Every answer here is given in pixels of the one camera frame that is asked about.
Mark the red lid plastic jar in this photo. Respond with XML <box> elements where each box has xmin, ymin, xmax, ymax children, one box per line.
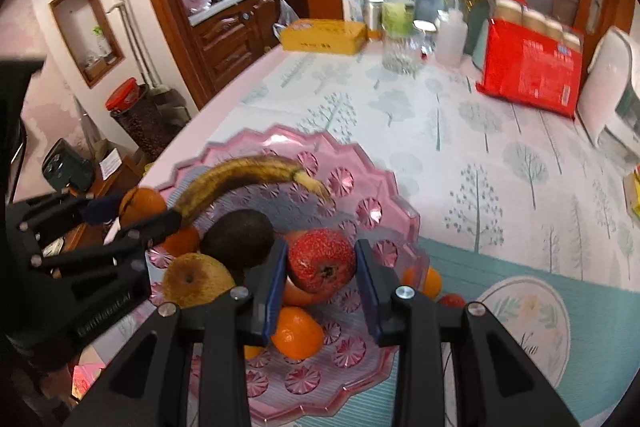
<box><xmin>105</xmin><ymin>78</ymin><xmax>168</xmax><ymax>162</ymax></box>

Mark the metal can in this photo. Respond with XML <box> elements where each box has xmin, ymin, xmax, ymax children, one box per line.
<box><xmin>364</xmin><ymin>0</ymin><xmax>385</xmax><ymax>32</ymax></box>

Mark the grey green vase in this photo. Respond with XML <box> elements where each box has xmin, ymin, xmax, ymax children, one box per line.
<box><xmin>470</xmin><ymin>0</ymin><xmax>496</xmax><ymax>72</ymax></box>

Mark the white paper card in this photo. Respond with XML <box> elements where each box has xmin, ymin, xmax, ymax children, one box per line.
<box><xmin>97</xmin><ymin>149</ymin><xmax>123</xmax><ymax>180</ymax></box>

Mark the pink packet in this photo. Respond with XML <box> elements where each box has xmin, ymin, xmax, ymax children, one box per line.
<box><xmin>72</xmin><ymin>362</ymin><xmax>106</xmax><ymax>403</ymax></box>

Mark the wooden side table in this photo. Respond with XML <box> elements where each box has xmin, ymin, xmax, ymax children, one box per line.
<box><xmin>60</xmin><ymin>154</ymin><xmax>151</xmax><ymax>258</ymax></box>

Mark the spotted ripe banana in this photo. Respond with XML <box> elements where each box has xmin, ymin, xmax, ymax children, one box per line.
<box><xmin>172</xmin><ymin>155</ymin><xmax>333</xmax><ymax>230</ymax></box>

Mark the white countertop appliance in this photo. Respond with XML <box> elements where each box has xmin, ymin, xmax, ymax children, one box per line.
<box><xmin>577</xmin><ymin>27</ymin><xmax>640</xmax><ymax>175</ymax></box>

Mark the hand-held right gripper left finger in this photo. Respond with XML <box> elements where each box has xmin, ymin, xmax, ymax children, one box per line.
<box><xmin>62</xmin><ymin>238</ymin><xmax>290</xmax><ymax>427</ymax></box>

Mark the white plastic bag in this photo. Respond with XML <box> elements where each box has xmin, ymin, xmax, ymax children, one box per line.
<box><xmin>272</xmin><ymin>0</ymin><xmax>301</xmax><ymax>40</ymax></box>

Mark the wooden kitchen cabinet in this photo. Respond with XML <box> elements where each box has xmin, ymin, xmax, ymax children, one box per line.
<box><xmin>190</xmin><ymin>0</ymin><xmax>308</xmax><ymax>95</ymax></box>

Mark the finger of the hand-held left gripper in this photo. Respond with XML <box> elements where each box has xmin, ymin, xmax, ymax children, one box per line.
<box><xmin>30</xmin><ymin>208</ymin><xmax>183</xmax><ymax>280</ymax></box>
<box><xmin>7</xmin><ymin>189</ymin><xmax>123</xmax><ymax>248</ymax></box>

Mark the large orange mandarin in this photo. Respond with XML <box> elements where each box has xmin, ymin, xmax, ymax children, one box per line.
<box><xmin>270</xmin><ymin>306</ymin><xmax>325</xmax><ymax>360</ymax></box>

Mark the small clear glass cup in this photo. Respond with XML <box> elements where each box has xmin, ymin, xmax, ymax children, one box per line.
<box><xmin>414</xmin><ymin>20</ymin><xmax>438</xmax><ymax>52</ymax></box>

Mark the dark green small appliance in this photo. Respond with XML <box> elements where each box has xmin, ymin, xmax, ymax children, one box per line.
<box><xmin>42</xmin><ymin>138</ymin><xmax>96</xmax><ymax>194</ymax></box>

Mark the dark avocado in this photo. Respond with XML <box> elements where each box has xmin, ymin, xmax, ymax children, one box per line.
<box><xmin>200</xmin><ymin>208</ymin><xmax>276</xmax><ymax>270</ymax></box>

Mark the clear glass jar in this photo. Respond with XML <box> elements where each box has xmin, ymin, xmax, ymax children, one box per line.
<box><xmin>381</xmin><ymin>24</ymin><xmax>426</xmax><ymax>75</ymax></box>

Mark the speckled yellow pear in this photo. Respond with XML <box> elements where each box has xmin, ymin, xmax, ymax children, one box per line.
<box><xmin>161</xmin><ymin>252</ymin><xmax>237</xmax><ymax>310</ymax></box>

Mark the green label glass bottle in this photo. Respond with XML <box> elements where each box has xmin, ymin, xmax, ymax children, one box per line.
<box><xmin>381</xmin><ymin>0</ymin><xmax>417</xmax><ymax>38</ymax></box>

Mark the small orange mandarin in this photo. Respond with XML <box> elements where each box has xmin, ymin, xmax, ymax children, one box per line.
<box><xmin>162</xmin><ymin>227</ymin><xmax>202</xmax><ymax>258</ymax></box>
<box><xmin>402</xmin><ymin>266</ymin><xmax>443</xmax><ymax>300</ymax></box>

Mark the red plastic packet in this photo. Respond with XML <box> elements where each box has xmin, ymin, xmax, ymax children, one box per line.
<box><xmin>475</xmin><ymin>18</ymin><xmax>585</xmax><ymax>120</ymax></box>

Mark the large wooden framed wall niche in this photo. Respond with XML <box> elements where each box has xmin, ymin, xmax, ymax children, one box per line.
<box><xmin>49</xmin><ymin>0</ymin><xmax>126</xmax><ymax>89</ymax></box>

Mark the tree print tablecloth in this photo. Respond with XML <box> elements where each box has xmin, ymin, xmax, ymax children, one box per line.
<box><xmin>140</xmin><ymin>39</ymin><xmax>640</xmax><ymax>295</ymax></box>

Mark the pink plastic fruit tray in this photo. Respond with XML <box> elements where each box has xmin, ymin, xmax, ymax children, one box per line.
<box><xmin>92</xmin><ymin>123</ymin><xmax>432</xmax><ymax>426</ymax></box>

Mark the white plastic squeeze bottle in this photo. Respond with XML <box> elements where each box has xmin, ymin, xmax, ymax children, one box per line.
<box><xmin>422</xmin><ymin>0</ymin><xmax>469</xmax><ymax>68</ymax></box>

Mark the white pole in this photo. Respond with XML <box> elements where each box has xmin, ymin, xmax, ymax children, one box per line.
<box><xmin>112</xmin><ymin>0</ymin><xmax>151</xmax><ymax>88</ymax></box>

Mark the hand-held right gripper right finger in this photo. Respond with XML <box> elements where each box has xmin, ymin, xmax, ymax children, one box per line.
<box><xmin>354</xmin><ymin>238</ymin><xmax>608</xmax><ymax>427</ymax></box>

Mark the yellow tin box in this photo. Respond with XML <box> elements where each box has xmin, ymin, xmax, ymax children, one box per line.
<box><xmin>279</xmin><ymin>19</ymin><xmax>369</xmax><ymax>56</ymax></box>

